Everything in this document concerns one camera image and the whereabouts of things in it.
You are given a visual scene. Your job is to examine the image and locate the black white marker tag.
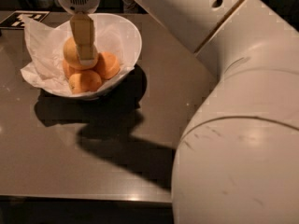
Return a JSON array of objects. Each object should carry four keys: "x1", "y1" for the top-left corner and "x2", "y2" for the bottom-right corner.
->
[{"x1": 0, "y1": 10, "x2": 50, "y2": 30}]

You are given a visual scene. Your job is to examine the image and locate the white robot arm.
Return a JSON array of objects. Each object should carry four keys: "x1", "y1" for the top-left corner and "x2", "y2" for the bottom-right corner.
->
[{"x1": 135, "y1": 0, "x2": 299, "y2": 224}]

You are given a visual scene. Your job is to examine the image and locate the left hidden orange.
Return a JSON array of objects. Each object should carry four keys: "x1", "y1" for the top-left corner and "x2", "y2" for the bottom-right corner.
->
[{"x1": 62, "y1": 60, "x2": 77, "y2": 78}]

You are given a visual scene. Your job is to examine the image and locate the person legs grey trousers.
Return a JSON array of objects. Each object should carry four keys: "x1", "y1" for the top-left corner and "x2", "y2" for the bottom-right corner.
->
[{"x1": 122, "y1": 0, "x2": 147, "y2": 14}]

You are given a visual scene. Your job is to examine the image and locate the white bowl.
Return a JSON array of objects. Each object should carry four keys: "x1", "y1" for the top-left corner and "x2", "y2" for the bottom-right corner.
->
[{"x1": 35, "y1": 13, "x2": 142, "y2": 100}]

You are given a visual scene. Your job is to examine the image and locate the yellow-orange orange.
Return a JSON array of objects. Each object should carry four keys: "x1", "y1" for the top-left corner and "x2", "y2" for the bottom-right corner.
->
[{"x1": 63, "y1": 37, "x2": 98, "y2": 70}]

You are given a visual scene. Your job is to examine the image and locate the right orange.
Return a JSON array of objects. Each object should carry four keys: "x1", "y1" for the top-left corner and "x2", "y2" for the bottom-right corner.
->
[{"x1": 93, "y1": 51, "x2": 121, "y2": 80}]

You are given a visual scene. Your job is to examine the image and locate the front orange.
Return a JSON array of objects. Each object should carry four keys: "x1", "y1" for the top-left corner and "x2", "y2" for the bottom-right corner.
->
[{"x1": 68, "y1": 70, "x2": 103, "y2": 94}]

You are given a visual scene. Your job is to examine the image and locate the white paper napkin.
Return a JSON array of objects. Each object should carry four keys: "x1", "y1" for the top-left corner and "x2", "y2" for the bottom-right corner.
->
[{"x1": 21, "y1": 14, "x2": 142, "y2": 100}]

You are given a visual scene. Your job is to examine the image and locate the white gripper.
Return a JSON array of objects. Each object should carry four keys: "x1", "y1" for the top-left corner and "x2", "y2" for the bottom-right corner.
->
[{"x1": 58, "y1": 0, "x2": 100, "y2": 66}]

